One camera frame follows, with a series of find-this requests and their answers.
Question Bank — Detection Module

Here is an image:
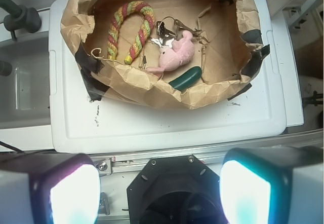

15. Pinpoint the silver key bunch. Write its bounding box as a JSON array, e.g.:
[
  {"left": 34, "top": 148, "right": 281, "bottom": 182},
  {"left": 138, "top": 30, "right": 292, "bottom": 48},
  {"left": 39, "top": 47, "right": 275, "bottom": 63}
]
[{"left": 149, "top": 16, "right": 202, "bottom": 48}]

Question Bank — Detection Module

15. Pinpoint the black octagonal mount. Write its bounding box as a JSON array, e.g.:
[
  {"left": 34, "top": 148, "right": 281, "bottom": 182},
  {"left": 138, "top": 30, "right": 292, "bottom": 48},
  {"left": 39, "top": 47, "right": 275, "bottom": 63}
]
[{"left": 127, "top": 155, "right": 227, "bottom": 223}]

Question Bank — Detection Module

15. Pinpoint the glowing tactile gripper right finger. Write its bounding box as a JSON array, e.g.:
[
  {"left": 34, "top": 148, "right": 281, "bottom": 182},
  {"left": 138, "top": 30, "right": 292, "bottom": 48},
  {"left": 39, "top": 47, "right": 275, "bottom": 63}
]
[{"left": 219, "top": 146, "right": 323, "bottom": 223}]

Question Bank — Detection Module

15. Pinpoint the white plastic bin lid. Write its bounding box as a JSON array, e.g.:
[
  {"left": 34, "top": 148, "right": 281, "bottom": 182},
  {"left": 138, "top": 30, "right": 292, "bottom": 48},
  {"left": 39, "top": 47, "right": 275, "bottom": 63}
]
[{"left": 49, "top": 0, "right": 287, "bottom": 154}]

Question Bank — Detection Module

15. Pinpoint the crumpled brown paper bag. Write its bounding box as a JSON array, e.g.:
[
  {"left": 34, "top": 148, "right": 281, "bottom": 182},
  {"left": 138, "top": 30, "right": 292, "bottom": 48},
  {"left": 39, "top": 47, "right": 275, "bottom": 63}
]
[{"left": 61, "top": 0, "right": 270, "bottom": 109}]

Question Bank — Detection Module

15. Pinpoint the aluminium rail with bolts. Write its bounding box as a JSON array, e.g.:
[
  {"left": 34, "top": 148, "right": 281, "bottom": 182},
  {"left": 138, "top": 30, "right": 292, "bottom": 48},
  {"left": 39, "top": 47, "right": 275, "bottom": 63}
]
[{"left": 91, "top": 142, "right": 243, "bottom": 176}]

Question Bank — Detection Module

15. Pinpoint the pink plush toy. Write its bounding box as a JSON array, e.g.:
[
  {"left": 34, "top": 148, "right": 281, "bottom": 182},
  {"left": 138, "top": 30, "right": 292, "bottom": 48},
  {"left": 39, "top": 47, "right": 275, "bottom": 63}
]
[{"left": 146, "top": 30, "right": 195, "bottom": 74}]

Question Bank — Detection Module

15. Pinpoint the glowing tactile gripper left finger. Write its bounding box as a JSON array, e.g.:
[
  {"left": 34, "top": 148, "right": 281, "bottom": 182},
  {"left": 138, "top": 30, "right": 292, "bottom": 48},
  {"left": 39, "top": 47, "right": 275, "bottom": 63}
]
[{"left": 1, "top": 153, "right": 101, "bottom": 223}]

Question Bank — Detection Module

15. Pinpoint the dark green clamp knob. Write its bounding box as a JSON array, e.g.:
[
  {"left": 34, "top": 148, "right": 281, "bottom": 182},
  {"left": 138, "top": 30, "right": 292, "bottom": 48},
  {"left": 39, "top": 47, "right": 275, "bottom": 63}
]
[{"left": 1, "top": 0, "right": 42, "bottom": 41}]

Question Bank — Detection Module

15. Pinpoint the clear plastic bin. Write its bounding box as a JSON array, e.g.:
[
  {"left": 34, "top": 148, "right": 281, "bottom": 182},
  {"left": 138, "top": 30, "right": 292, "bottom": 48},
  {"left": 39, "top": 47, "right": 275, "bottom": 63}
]
[{"left": 1, "top": 31, "right": 51, "bottom": 129}]

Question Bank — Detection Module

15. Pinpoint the green toy cucumber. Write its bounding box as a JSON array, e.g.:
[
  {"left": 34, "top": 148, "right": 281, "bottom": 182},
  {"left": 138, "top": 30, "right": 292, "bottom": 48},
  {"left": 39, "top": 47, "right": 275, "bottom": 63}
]
[{"left": 169, "top": 66, "right": 202, "bottom": 91}]

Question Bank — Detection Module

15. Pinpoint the multicolored twisted rope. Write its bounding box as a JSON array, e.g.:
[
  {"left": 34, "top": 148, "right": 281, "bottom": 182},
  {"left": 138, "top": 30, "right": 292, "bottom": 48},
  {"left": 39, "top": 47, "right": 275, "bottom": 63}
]
[{"left": 107, "top": 2, "right": 156, "bottom": 65}]

